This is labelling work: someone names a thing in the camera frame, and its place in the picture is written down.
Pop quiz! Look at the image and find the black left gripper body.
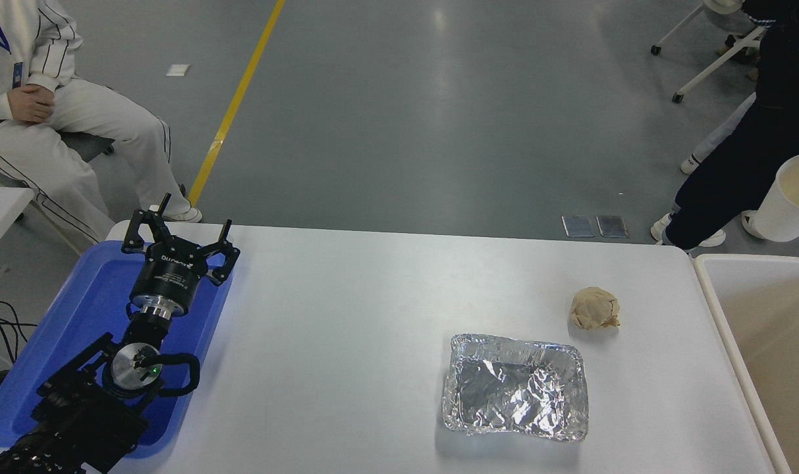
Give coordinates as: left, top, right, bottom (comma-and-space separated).
130, 242, 210, 311

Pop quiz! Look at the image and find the white paper cup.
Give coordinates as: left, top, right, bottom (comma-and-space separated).
750, 153, 799, 243

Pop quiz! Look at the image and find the person's right hand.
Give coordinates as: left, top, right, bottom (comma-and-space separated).
7, 86, 44, 124

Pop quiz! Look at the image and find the blue plastic tray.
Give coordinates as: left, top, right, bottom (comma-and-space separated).
0, 240, 235, 460

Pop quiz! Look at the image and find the person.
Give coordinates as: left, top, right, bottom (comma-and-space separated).
651, 0, 799, 256
0, 0, 204, 244
680, 92, 757, 175
719, 33, 762, 83

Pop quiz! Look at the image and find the crumpled foil tray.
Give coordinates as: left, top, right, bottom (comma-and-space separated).
441, 332, 589, 442

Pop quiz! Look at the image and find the crumpled tan paper ball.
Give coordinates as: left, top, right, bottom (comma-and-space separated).
569, 286, 620, 330

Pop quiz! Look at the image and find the large pale bin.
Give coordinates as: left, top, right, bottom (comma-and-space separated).
692, 253, 799, 474

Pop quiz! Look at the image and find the black cable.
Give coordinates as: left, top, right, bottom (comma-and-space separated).
0, 300, 28, 409

